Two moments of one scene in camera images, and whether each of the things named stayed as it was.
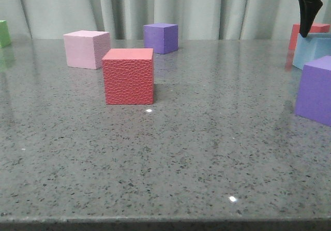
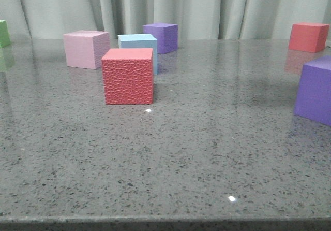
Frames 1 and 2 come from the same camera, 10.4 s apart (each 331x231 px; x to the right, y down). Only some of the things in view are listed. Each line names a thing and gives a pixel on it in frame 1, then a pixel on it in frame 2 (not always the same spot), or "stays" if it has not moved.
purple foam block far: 162,38 stays
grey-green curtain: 201,10 stays
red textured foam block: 129,76 stays
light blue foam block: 314,46 → 140,41
